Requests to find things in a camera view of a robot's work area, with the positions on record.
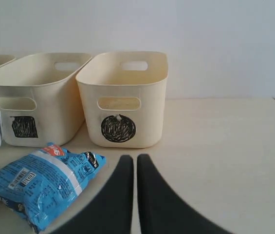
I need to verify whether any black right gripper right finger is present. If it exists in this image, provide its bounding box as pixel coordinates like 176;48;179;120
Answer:
137;154;229;234

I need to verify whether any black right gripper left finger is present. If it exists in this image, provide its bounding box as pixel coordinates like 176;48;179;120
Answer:
53;155;134;234

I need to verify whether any blue noodle packet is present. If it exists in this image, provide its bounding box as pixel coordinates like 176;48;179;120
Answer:
0;143;106;234

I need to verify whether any cream bin with circle mark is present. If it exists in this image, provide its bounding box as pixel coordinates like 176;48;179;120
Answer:
76;51;168;148

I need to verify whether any cream bin with square mark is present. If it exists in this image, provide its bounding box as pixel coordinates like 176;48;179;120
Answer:
0;53;92;147

